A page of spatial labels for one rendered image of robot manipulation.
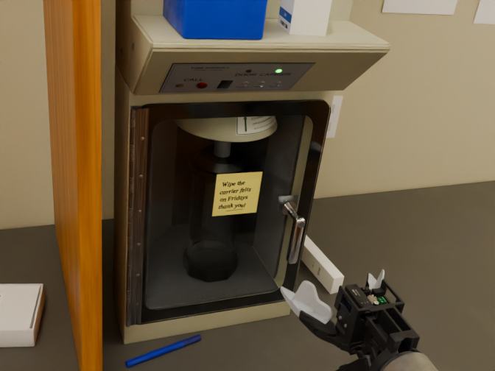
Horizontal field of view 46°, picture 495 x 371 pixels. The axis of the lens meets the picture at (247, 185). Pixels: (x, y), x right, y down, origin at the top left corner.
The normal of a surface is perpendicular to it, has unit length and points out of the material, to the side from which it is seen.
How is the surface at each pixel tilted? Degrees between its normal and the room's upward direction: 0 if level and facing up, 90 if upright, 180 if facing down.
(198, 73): 135
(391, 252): 0
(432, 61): 90
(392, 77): 90
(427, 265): 0
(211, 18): 90
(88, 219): 90
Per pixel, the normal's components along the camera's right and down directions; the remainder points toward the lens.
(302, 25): 0.26, 0.50
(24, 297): 0.12, -0.86
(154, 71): 0.17, 0.96
